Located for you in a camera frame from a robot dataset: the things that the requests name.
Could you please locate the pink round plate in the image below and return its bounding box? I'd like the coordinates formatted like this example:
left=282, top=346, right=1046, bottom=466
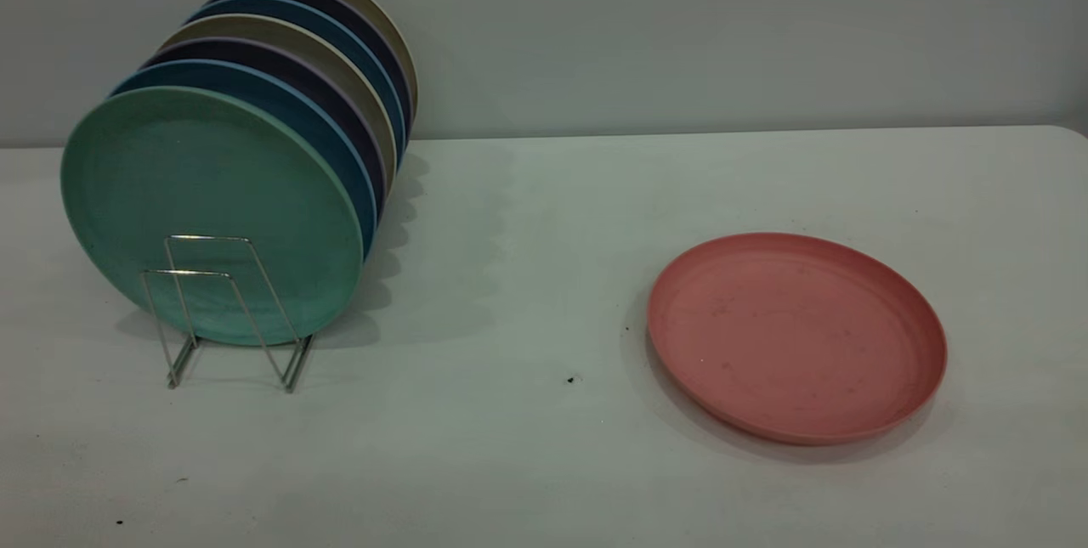
left=646, top=231, right=949, bottom=447

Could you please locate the blue round plate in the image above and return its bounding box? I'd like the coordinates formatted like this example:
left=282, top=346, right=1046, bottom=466
left=185, top=0, right=407, bottom=163
left=110, top=59, right=379, bottom=261

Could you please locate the metal wire plate rack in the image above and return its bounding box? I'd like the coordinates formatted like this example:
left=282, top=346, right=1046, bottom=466
left=139, top=234, right=315, bottom=393

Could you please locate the purple round plate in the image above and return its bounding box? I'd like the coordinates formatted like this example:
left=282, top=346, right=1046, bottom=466
left=140, top=38, right=389, bottom=218
left=208, top=0, right=414, bottom=141

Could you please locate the green round plate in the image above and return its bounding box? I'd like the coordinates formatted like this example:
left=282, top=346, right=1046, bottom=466
left=59, top=87, right=365, bottom=347

